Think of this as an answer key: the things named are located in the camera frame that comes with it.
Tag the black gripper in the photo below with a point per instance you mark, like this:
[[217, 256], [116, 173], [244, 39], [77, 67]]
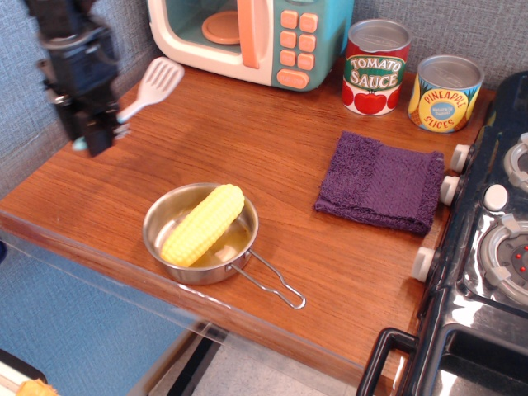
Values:
[[78, 77]]

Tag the white spatula with teal handle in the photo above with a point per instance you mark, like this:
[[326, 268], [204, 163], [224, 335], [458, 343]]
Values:
[[158, 82]]

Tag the white stove knob bottom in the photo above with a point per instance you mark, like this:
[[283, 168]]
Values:
[[422, 263]]

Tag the white stove knob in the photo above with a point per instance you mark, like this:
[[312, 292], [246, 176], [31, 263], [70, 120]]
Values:
[[422, 263], [459, 157], [448, 189]]

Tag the yellow toy corn cob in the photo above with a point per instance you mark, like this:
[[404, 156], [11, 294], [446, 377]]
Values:
[[203, 226]]

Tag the small steel saucepan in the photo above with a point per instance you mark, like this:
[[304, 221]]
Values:
[[226, 258]]

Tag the teal toy microwave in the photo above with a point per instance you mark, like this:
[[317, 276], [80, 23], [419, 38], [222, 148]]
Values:
[[290, 45]]

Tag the orange object at bottom left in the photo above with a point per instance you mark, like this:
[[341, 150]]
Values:
[[36, 387]]

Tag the purple folded towel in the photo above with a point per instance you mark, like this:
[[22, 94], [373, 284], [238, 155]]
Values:
[[373, 183]]

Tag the tomato sauce can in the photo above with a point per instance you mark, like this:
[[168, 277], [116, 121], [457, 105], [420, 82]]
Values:
[[375, 62]]

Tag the pineapple slices can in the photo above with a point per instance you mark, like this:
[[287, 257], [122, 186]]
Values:
[[444, 93]]

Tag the white stove knob middle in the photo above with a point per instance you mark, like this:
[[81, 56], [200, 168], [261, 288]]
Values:
[[448, 189]]

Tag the white stove knob top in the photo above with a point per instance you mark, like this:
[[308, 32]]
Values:
[[459, 157]]

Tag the black toy stove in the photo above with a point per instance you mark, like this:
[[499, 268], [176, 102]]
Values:
[[472, 321]]

